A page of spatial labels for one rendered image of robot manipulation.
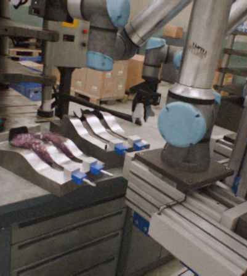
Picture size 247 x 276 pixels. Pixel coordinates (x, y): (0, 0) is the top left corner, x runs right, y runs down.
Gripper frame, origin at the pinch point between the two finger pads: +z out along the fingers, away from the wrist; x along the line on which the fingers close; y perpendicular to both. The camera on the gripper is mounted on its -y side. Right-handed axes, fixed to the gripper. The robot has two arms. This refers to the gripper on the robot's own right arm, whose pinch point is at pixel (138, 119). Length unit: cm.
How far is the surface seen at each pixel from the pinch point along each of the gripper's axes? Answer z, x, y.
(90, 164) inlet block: 13.6, -29.3, 7.5
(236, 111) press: 69, 363, -157
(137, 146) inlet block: 10.8, -2.4, 4.4
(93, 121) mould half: 8.9, -5.7, -26.2
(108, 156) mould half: 14.3, -16.7, 2.1
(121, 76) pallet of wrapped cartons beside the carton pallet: 51, 261, -324
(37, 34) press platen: -25, -14, -74
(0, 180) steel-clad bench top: 21, -59, -6
